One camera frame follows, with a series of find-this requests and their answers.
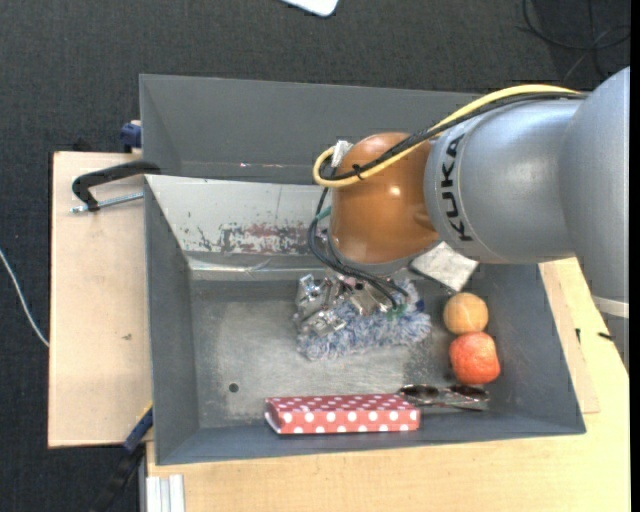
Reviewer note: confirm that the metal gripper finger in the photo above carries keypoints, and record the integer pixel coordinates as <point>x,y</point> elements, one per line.
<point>309,292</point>
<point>325,324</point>

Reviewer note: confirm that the blue and white fluffy cloth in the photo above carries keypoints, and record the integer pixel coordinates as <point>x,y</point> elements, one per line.
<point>370,332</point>

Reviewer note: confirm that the grey-white square pad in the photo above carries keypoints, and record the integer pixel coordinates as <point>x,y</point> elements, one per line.
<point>442,267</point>

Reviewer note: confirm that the grey metal bin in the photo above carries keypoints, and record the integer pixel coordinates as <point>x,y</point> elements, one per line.
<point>240,350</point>

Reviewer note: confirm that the red white-dotted box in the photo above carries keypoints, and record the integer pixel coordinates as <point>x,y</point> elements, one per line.
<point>345,414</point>

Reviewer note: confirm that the yellow-orange ball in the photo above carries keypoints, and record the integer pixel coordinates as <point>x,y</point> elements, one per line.
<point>465,312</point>

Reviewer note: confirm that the orange toy fruit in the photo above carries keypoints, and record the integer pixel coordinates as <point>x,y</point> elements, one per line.
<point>474,359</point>

